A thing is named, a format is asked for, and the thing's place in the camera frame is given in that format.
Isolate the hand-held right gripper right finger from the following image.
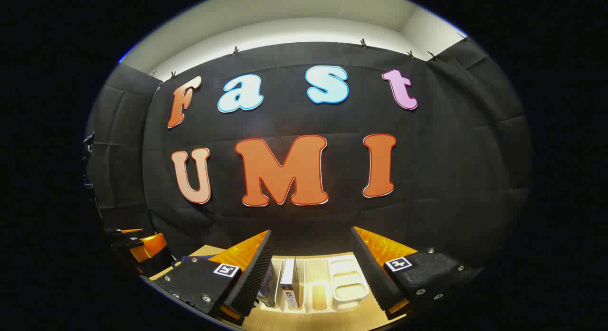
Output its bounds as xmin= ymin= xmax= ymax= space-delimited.
xmin=350 ymin=226 xmax=480 ymax=321

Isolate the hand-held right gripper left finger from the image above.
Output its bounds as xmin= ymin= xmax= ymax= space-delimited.
xmin=153 ymin=229 xmax=275 ymax=327

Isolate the white bookshelf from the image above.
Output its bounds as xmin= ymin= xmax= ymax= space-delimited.
xmin=256 ymin=254 xmax=371 ymax=312

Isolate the white spine book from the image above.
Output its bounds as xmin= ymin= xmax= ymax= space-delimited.
xmin=279 ymin=256 xmax=300 ymax=309

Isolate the black metal stand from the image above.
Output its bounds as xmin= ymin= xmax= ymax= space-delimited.
xmin=82 ymin=132 xmax=98 ymax=203

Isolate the black backdrop cloth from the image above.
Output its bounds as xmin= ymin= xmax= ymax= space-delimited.
xmin=85 ymin=37 xmax=535 ymax=274

